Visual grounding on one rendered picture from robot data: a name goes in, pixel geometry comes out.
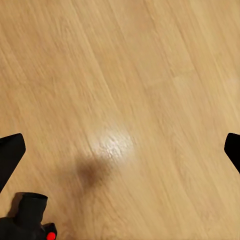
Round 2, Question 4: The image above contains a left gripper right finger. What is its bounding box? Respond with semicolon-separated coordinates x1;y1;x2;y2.
224;133;240;173

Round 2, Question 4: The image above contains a digital camera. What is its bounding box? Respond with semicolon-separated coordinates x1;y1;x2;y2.
0;192;58;240

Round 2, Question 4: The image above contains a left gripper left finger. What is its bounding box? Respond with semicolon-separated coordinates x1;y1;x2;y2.
0;133;26;193

